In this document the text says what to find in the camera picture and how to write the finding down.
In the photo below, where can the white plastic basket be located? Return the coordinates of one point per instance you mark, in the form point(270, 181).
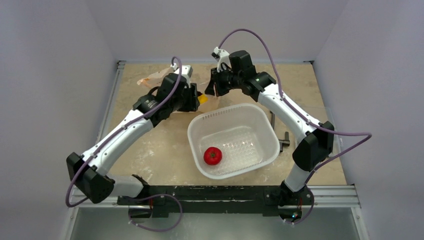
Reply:
point(242, 132)

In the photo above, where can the orange translucent plastic bag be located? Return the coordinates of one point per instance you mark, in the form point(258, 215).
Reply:
point(155, 80)

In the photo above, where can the aluminium rail frame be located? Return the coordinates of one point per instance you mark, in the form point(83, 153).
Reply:
point(163, 157)

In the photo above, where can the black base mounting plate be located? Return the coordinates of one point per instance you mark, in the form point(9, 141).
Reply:
point(158, 201)

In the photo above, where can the red fake fruit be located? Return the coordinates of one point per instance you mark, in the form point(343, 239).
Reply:
point(212, 156)

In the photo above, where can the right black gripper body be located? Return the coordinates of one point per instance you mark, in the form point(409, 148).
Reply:
point(214, 84)

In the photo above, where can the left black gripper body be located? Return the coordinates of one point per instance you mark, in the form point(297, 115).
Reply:
point(188, 99)

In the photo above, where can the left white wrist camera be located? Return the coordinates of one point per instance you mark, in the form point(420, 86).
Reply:
point(186, 72)

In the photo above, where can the yellow fake fruit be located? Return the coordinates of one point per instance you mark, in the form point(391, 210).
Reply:
point(202, 99)

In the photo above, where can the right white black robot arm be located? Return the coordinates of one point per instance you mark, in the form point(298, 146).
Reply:
point(315, 139)

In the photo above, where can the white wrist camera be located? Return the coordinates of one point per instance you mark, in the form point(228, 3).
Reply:
point(222, 58)
point(186, 72)

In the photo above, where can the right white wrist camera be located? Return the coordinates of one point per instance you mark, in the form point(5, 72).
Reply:
point(222, 58)

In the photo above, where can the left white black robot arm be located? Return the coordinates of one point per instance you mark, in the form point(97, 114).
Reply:
point(88, 171)

